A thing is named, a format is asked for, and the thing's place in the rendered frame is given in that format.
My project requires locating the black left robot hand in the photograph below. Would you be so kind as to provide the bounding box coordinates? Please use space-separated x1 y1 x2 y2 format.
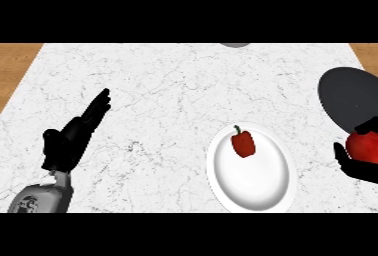
40 87 114 174

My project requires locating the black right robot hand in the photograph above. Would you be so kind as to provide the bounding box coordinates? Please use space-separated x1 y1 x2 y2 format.
332 115 378 184

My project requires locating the red tomato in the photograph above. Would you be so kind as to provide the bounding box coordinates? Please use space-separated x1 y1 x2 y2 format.
344 130 378 164

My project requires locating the dark grey pan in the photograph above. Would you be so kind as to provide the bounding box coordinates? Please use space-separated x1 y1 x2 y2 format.
316 66 378 135

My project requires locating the white plate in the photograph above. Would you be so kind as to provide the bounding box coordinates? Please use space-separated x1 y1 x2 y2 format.
206 122 299 213

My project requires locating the red bell pepper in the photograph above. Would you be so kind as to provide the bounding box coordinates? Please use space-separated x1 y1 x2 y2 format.
231 124 257 159

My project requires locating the grey round object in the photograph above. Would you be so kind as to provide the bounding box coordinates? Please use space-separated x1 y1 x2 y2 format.
219 43 251 49

